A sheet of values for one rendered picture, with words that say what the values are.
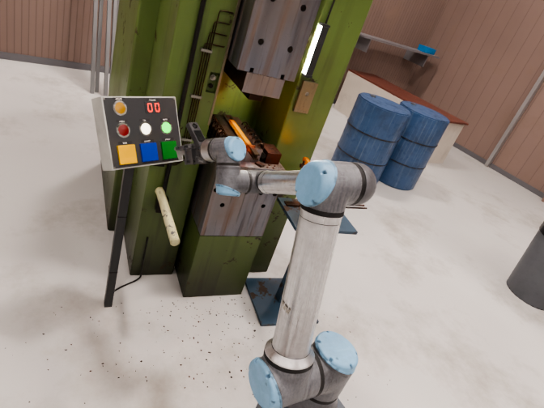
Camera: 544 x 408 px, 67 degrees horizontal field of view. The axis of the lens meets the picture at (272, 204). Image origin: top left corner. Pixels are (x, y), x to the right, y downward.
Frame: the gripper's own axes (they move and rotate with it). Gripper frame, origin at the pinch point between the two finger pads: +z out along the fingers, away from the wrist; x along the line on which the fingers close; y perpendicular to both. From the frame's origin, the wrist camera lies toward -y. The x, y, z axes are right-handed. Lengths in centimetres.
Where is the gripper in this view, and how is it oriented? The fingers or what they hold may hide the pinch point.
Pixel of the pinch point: (176, 146)
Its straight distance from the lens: 179.3
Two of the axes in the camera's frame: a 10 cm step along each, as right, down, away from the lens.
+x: 6.5, -1.9, 7.4
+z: -7.6, -0.4, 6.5
